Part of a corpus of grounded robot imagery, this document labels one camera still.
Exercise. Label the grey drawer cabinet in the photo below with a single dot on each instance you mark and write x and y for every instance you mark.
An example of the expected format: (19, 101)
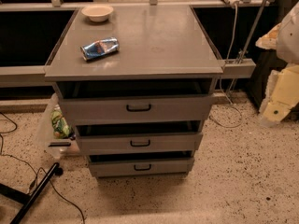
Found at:
(163, 53)

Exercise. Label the white bowl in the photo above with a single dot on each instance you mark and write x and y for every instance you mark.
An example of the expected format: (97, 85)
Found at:
(97, 13)

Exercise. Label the metal diagonal rod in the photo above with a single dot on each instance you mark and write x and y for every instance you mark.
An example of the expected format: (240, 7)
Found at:
(239, 58)

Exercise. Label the grey top drawer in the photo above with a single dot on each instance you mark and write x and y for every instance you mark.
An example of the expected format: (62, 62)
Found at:
(117, 111)

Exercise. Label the green snack bag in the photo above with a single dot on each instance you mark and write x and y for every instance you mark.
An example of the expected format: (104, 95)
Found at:
(60, 127)

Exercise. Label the grey bottom drawer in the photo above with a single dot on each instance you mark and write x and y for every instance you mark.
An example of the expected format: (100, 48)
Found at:
(141, 167)

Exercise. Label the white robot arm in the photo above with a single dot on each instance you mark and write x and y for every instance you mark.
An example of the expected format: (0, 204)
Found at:
(284, 38)

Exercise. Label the black stand leg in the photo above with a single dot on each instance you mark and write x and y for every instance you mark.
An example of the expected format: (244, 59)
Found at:
(27, 200)

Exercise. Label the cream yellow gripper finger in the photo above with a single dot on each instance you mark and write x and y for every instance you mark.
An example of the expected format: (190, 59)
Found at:
(281, 95)

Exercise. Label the grey drawer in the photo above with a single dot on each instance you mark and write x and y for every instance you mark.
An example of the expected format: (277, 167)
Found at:
(128, 144)
(141, 167)
(117, 111)

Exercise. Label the clear plastic bin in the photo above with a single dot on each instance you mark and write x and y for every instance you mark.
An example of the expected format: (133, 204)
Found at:
(45, 138)

